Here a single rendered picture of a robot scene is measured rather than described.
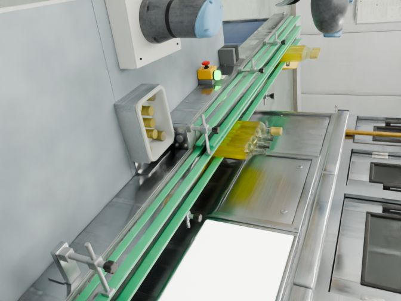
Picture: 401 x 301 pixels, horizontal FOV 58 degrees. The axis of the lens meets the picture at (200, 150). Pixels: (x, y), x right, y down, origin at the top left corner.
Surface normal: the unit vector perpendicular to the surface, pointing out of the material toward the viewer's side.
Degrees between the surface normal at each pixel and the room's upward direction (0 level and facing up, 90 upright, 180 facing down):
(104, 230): 90
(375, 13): 90
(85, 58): 0
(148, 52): 4
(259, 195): 90
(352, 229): 90
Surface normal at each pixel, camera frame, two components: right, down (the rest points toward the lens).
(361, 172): -0.15, -0.85
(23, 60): 0.90, 0.09
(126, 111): -0.40, 0.52
